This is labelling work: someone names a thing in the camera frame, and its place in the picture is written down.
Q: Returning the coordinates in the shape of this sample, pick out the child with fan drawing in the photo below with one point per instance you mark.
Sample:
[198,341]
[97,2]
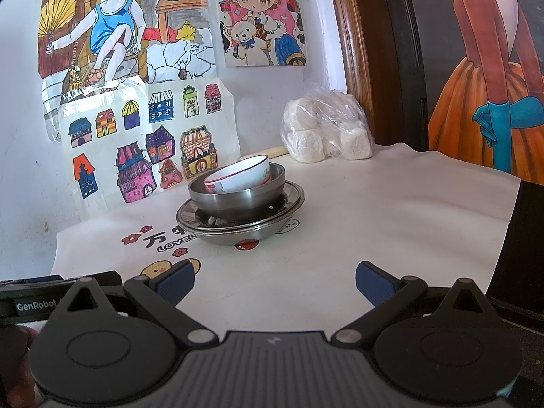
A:
[114,29]

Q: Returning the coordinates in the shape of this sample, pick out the houses drawing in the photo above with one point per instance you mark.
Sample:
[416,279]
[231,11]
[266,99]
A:
[140,144]

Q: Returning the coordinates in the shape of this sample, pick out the black frame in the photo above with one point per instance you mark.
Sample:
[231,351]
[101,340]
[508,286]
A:
[403,51]

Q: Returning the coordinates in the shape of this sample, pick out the black furniture panel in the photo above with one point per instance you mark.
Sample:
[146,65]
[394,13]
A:
[527,246]

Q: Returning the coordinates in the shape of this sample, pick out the small steel plate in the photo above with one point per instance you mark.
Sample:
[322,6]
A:
[293,202]

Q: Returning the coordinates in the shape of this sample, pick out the medium steel plate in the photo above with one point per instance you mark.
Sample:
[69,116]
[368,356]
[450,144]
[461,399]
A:
[277,228]

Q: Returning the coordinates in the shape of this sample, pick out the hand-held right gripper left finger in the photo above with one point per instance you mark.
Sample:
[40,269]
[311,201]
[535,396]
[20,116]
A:
[176,281]

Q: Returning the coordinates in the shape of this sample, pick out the large steel plate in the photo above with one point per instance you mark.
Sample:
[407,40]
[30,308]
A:
[238,239]

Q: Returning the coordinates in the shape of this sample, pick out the person's left hand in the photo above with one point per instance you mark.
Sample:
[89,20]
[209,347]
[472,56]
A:
[17,357]

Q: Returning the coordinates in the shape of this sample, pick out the white printed tablecloth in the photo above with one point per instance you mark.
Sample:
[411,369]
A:
[361,221]

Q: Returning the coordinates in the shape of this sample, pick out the wooden frame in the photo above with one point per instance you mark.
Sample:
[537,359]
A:
[350,38]

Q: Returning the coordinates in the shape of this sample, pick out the girl with bear drawing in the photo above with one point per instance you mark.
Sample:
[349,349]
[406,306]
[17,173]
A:
[259,17]

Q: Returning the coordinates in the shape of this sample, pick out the orange dress woman painting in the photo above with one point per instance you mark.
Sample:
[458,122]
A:
[488,72]

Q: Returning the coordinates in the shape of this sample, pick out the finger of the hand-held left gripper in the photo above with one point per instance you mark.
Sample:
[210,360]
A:
[34,281]
[110,278]

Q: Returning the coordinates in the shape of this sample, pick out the plastic bag of white rolls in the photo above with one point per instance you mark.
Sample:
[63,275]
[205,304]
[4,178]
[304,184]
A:
[327,131]

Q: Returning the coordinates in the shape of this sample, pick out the steel bowl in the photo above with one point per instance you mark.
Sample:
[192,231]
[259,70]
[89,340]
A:
[238,204]

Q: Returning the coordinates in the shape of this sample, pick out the white red-rimmed bowl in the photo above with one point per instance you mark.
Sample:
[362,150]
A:
[238,185]
[255,165]

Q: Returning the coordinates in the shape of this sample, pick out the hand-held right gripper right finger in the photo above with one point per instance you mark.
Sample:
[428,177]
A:
[374,282]

